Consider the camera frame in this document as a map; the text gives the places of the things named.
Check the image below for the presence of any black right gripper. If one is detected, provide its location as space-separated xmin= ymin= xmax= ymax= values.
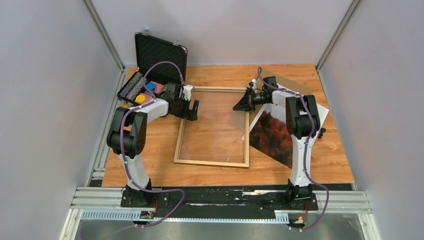
xmin=232 ymin=87 xmax=269 ymax=112

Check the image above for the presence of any aluminium rail frame front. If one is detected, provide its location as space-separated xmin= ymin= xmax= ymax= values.
xmin=60 ymin=184 xmax=381 ymax=240

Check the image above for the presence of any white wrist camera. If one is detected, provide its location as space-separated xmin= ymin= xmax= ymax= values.
xmin=248 ymin=78 xmax=257 ymax=90
xmin=181 ymin=85 xmax=195 ymax=101

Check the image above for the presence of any clear acrylic sheet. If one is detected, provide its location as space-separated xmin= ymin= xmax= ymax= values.
xmin=178 ymin=90 xmax=248 ymax=164

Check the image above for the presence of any brown cardboard backing board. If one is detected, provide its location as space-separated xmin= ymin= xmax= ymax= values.
xmin=227 ymin=68 xmax=312 ymax=131

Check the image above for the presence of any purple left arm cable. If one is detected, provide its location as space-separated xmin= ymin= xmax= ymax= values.
xmin=118 ymin=60 xmax=186 ymax=229

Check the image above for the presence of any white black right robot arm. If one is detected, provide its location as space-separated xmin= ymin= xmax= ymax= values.
xmin=232 ymin=76 xmax=321 ymax=209

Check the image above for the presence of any yellow round chip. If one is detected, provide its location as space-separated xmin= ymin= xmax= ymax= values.
xmin=135 ymin=94 xmax=147 ymax=104

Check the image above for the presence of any white slotted cable duct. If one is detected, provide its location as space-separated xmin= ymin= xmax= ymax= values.
xmin=80 ymin=210 xmax=290 ymax=224

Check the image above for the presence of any aluminium right corner post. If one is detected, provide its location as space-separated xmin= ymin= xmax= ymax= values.
xmin=315 ymin=0 xmax=362 ymax=73

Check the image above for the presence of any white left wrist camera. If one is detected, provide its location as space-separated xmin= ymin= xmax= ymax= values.
xmin=181 ymin=85 xmax=195 ymax=101

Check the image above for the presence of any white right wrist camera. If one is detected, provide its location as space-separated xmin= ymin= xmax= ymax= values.
xmin=248 ymin=78 xmax=257 ymax=90

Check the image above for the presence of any autumn forest photo print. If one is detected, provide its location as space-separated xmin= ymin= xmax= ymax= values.
xmin=241 ymin=84 xmax=330 ymax=169

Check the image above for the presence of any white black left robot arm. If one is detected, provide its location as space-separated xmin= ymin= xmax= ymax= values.
xmin=106 ymin=82 xmax=199 ymax=207

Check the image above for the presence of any light wooden picture frame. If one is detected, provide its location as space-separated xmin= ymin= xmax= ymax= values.
xmin=173 ymin=85 xmax=250 ymax=169

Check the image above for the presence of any blue round chip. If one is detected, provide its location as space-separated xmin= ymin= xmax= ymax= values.
xmin=146 ymin=82 xmax=156 ymax=91

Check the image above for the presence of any black poker chip case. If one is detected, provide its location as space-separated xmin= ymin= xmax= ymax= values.
xmin=116 ymin=31 xmax=188 ymax=105

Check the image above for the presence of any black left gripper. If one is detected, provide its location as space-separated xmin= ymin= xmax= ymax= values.
xmin=171 ymin=96 xmax=200 ymax=122

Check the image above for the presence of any aluminium left corner post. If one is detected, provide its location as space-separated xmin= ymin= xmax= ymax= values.
xmin=82 ymin=0 xmax=125 ymax=72

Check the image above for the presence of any aluminium corner post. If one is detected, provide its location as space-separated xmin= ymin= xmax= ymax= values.
xmin=82 ymin=0 xmax=125 ymax=72
xmin=315 ymin=0 xmax=362 ymax=73

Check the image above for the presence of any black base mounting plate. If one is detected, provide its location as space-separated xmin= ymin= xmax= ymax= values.
xmin=120 ymin=185 xmax=318 ymax=220

